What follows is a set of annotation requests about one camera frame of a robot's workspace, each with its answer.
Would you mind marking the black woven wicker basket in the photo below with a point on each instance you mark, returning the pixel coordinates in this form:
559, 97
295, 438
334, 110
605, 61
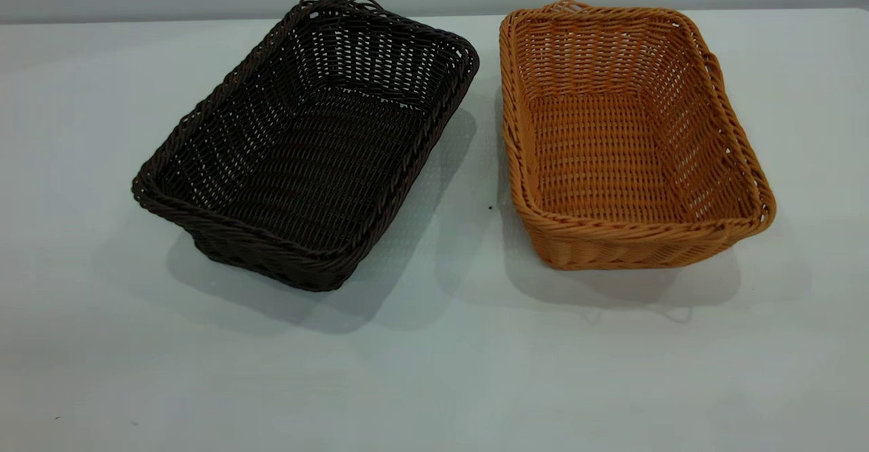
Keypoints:
319, 167

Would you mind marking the orange woven wicker basket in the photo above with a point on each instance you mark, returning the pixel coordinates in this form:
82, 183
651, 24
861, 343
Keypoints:
611, 160

